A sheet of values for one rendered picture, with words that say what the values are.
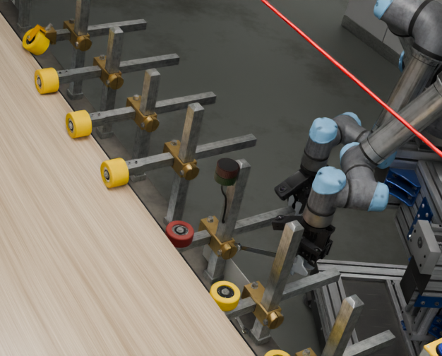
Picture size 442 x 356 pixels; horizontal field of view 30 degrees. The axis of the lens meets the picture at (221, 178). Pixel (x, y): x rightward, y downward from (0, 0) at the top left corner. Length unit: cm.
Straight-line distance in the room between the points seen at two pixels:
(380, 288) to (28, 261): 165
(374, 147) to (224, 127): 226
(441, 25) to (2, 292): 134
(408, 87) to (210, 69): 256
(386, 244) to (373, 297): 64
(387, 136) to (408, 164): 68
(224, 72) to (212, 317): 285
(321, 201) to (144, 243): 52
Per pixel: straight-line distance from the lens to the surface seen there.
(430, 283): 250
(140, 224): 234
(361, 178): 213
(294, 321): 345
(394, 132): 216
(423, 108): 213
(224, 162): 220
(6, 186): 243
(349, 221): 400
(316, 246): 219
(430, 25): 236
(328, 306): 323
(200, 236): 240
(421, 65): 238
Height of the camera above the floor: 247
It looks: 38 degrees down
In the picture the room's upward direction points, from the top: 13 degrees clockwise
